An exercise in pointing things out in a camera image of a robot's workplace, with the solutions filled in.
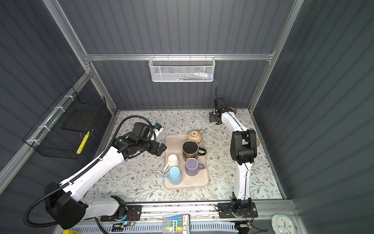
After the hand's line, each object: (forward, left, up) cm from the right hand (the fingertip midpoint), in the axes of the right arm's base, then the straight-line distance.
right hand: (219, 117), depth 101 cm
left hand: (-28, +36, +8) cm, 46 cm away
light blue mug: (-41, +28, -1) cm, 50 cm away
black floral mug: (-26, +20, 0) cm, 32 cm away
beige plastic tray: (-14, +32, -11) cm, 37 cm away
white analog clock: (-61, -25, -9) cm, 67 cm away
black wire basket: (-27, +84, +19) cm, 90 cm away
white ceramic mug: (-33, +30, -1) cm, 44 cm away
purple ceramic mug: (-36, +19, -3) cm, 40 cm away
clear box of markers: (-62, +26, -9) cm, 68 cm away
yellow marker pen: (-30, +71, +18) cm, 79 cm away
